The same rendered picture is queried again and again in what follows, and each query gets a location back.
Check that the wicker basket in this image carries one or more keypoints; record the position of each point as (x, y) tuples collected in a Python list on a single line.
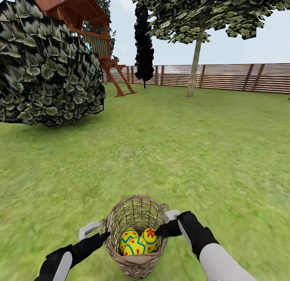
[(134, 266)]

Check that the easter egg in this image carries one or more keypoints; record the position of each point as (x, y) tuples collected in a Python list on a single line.
[(151, 239), (127, 235), (135, 246)]

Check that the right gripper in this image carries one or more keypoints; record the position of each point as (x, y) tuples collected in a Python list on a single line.
[(166, 230)]

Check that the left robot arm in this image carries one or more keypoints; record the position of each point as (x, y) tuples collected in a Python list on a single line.
[(59, 262)]

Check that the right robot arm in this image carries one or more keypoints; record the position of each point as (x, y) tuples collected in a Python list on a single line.
[(216, 262)]

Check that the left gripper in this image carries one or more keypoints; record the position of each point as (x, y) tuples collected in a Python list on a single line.
[(89, 245)]

